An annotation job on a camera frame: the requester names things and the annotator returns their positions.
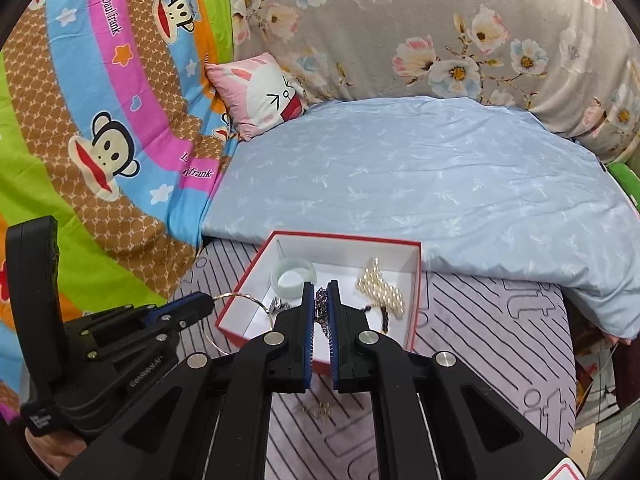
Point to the left human hand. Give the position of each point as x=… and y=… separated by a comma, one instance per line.
x=55, y=450

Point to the pale green jade bangle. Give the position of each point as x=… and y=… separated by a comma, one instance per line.
x=289, y=276

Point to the grey floral duvet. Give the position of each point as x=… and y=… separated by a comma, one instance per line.
x=574, y=64

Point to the red jewelry box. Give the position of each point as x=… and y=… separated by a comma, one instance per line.
x=336, y=257

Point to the colourful monkey cartoon blanket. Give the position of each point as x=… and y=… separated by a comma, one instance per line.
x=110, y=126

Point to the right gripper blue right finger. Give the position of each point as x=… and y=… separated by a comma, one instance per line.
x=334, y=340

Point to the light blue quilt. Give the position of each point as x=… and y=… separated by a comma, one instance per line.
x=486, y=191

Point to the pink rabbit cushion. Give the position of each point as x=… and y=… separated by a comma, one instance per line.
x=257, y=93

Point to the thin gold bangle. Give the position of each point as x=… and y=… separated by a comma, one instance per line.
x=227, y=295

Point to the green plastic stool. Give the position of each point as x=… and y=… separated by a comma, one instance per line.
x=627, y=180

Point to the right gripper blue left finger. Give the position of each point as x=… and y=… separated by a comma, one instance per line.
x=309, y=311

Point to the silver metal wristwatch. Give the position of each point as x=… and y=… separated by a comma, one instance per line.
x=278, y=305

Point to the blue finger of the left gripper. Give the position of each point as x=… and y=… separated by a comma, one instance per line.
x=182, y=308

